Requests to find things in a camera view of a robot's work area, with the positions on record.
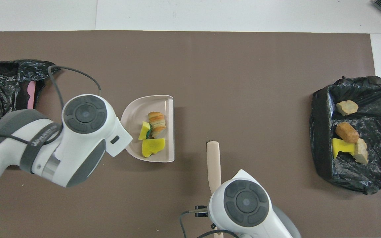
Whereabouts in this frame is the beige hand brush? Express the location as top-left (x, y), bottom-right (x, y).
top-left (206, 140), bottom-right (225, 238)

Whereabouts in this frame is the yellow sponge piece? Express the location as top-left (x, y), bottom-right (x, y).
top-left (139, 121), bottom-right (151, 140)
top-left (142, 138), bottom-right (166, 158)
top-left (331, 138), bottom-right (355, 159)

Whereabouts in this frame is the beige plastic dustpan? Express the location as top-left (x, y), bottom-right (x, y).
top-left (120, 95), bottom-right (175, 163)

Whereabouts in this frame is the brown bread roll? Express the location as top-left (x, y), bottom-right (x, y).
top-left (335, 122), bottom-right (360, 143)

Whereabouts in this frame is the pale bread chunk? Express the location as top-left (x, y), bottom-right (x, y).
top-left (336, 100), bottom-right (359, 116)

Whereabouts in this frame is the bin lined with black bag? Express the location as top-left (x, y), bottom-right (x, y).
top-left (310, 75), bottom-right (381, 195)

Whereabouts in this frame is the pink plastic bin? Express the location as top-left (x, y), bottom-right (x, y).
top-left (27, 82), bottom-right (36, 109)

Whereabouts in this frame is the brown table mat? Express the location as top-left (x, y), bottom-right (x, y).
top-left (0, 30), bottom-right (381, 238)

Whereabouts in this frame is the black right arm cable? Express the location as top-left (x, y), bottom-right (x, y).
top-left (179, 209), bottom-right (240, 238)

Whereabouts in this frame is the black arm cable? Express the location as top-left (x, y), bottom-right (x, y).
top-left (179, 209), bottom-right (240, 238)
top-left (0, 65), bottom-right (102, 146)

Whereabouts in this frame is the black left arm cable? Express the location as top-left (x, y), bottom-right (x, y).
top-left (0, 65), bottom-right (102, 146)

